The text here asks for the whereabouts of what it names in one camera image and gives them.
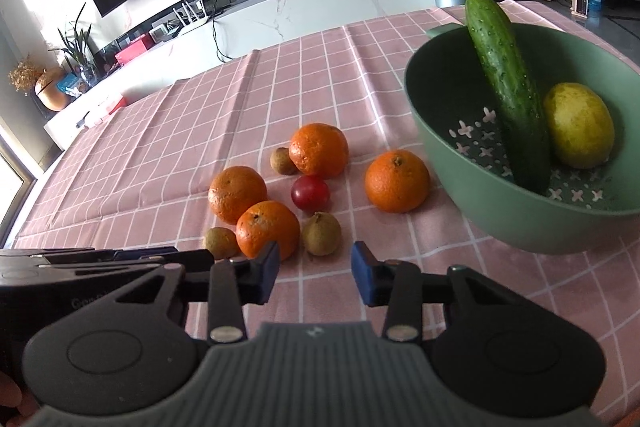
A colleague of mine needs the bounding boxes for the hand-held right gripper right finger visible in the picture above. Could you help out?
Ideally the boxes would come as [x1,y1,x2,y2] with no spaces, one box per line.
[350,241,528,342]

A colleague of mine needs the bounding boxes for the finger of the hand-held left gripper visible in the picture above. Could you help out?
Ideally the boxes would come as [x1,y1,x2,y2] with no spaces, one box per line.
[0,246,179,264]
[35,249,217,278]

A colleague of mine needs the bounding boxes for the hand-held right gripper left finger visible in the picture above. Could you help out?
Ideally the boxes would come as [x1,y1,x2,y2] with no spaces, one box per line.
[97,241,282,343]

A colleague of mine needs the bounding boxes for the black power cable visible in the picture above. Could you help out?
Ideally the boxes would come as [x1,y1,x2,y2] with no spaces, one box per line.
[212,9,236,62]

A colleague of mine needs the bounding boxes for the dried yellow flowers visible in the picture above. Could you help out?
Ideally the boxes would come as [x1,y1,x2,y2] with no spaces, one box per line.
[9,57,46,95]

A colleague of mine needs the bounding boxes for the green orchid plant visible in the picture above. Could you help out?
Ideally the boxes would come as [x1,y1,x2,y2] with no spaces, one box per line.
[49,4,101,88]

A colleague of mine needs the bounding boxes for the yellow-green pear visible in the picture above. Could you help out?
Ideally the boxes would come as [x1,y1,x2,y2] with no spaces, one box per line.
[543,83,616,170]

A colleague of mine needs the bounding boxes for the green colander bowl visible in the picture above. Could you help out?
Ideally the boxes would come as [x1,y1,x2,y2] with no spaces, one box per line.
[404,23,640,255]

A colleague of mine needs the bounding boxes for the white marble tv cabinet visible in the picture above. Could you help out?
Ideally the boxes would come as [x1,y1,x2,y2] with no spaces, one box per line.
[44,0,493,152]

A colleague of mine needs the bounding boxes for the orange round vase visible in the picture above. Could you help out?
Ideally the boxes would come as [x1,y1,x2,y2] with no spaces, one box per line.
[34,67,73,112]

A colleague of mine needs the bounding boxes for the flat red box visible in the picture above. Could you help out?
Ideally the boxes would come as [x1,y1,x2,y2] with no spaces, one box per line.
[115,34,156,65]

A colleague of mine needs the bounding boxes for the red tomato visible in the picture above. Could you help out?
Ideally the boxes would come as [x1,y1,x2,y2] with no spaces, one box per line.
[291,175,331,211]

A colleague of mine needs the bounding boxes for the pink checked tablecloth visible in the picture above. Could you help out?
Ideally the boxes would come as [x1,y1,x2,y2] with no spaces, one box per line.
[12,0,640,427]

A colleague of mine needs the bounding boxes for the white wifi router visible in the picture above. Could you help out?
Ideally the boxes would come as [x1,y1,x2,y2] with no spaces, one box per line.
[172,0,211,35]

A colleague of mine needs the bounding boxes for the green cucumber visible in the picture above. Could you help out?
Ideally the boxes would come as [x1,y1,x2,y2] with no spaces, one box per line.
[465,0,553,195]

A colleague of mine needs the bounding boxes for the red white plastic container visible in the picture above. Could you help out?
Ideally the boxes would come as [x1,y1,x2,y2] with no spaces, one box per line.
[80,97,128,128]

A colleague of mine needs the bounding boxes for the orange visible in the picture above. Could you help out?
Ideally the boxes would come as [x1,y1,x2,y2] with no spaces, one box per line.
[208,166,269,226]
[289,123,349,179]
[235,200,301,262]
[364,150,431,214]

